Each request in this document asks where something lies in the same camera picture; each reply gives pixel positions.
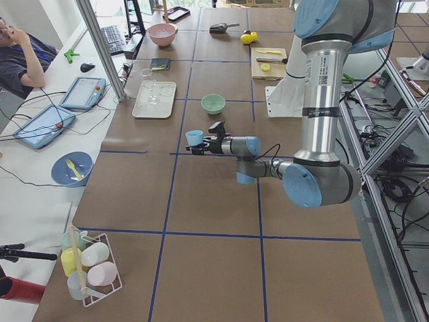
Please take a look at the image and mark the whole yellow lemon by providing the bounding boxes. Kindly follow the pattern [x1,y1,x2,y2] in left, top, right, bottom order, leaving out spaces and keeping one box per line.
[240,34,253,45]

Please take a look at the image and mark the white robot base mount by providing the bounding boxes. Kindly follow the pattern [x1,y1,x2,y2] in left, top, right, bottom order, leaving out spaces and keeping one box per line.
[265,35,306,117]

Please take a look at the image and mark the clear cup in rack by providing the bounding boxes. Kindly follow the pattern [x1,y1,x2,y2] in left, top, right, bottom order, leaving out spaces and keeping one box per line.
[67,271,88,300]

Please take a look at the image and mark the wooden cutting board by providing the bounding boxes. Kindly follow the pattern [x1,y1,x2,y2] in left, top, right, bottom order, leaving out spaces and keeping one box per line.
[251,48,288,80]

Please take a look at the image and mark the blue teach pendant near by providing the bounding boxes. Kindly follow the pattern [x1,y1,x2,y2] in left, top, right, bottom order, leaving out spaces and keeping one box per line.
[13,104,76,150]

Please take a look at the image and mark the blue teach pendant far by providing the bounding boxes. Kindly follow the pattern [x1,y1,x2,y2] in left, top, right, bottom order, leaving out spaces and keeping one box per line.
[59,77,107,111]

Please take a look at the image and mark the pink cup in rack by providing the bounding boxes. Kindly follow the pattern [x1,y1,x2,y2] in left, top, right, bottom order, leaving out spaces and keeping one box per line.
[87,262,117,286]

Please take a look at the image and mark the green ceramic bowl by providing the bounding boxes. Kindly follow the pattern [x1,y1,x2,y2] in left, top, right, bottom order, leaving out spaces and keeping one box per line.
[200,94,226,115]

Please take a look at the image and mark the clear wine glass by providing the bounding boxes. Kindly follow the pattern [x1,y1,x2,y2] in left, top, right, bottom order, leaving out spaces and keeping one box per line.
[139,68,160,105]

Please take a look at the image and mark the seated person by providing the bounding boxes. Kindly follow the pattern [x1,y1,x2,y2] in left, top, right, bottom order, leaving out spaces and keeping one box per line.
[1,19,59,99]

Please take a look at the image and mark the aluminium frame post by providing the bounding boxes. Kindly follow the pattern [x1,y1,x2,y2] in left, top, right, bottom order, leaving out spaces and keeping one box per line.
[76,0,127,102]

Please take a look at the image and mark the yellow cup in rack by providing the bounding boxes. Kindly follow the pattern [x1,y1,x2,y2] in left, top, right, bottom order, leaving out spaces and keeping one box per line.
[60,247,77,277]

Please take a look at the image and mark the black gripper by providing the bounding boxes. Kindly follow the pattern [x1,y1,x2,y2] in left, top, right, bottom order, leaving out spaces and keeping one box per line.
[185,136,223,155]

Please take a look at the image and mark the wooden stand with pole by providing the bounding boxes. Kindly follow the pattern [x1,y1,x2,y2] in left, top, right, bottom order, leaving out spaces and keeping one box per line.
[162,0,170,23]

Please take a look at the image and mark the red cylinder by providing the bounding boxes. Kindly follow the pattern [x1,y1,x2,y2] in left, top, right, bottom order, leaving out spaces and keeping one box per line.
[1,276,46,304]

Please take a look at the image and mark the grey folded cloth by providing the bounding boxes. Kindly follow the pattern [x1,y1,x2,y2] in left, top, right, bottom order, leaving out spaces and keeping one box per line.
[150,58,171,71]

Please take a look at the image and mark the yellow plastic knife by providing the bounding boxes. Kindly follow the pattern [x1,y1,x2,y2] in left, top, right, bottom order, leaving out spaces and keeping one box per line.
[256,50,282,55]

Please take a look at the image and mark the green clamp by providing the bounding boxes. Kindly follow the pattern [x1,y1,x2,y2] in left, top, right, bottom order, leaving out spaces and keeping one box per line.
[64,49,80,64]

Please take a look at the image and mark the black keyboard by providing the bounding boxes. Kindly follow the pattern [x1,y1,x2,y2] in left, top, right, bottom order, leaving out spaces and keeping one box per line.
[101,25,127,56]

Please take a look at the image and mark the green cup in rack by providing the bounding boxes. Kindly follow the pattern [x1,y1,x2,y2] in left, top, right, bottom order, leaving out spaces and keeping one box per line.
[61,227,88,252]

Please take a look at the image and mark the black computer mouse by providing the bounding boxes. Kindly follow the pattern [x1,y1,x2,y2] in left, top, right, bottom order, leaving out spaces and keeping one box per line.
[80,62,95,72]

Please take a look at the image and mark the yellow fork in bowl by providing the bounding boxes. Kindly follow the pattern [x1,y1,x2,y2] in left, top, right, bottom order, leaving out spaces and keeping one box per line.
[66,159,82,180]

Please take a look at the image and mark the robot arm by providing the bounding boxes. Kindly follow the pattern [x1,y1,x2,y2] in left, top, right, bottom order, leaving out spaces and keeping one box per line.
[186,1,397,208]

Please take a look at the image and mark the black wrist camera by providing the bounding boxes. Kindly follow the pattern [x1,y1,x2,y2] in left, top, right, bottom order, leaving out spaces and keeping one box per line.
[208,121,231,140]

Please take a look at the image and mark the blue teach pendant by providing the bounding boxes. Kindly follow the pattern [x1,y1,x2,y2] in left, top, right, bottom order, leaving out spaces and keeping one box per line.
[13,104,76,150]
[59,77,107,111]

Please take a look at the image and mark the blue bowl with fork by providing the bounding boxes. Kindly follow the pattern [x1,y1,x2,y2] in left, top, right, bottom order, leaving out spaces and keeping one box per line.
[51,151,93,188]

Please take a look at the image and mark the cream bear serving tray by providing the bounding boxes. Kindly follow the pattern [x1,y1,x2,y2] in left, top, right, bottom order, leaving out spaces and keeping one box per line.
[131,80,176,119]

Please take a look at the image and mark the black tripod handle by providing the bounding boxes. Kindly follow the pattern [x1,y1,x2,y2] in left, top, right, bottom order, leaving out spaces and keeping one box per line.
[1,243,58,263]

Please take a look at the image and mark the white cup in rack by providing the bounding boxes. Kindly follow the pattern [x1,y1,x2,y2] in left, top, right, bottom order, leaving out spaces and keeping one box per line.
[80,242,110,266]

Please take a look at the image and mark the light blue plastic cup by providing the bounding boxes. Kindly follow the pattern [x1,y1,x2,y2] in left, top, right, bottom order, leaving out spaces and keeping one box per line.
[185,129,204,147]

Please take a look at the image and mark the steel ice scoop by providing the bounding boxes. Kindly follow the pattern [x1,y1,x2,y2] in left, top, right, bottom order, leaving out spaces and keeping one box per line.
[209,23,240,34]

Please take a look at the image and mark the white wire cup rack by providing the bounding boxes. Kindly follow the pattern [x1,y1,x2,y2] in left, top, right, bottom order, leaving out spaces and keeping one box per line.
[67,226,123,307]

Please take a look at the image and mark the steel muddler black tip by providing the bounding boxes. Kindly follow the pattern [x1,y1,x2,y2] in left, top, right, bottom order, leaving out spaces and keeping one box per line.
[256,57,288,64]

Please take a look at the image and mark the lemon half slice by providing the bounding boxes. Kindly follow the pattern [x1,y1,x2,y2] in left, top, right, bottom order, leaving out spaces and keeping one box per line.
[260,63,271,72]

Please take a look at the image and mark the wooden rack handle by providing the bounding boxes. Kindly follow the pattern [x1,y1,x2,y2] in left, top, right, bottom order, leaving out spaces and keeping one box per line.
[68,225,88,296]

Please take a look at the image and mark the pink bowl of ice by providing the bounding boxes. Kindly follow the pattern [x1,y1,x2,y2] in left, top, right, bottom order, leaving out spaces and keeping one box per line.
[147,23,176,47]

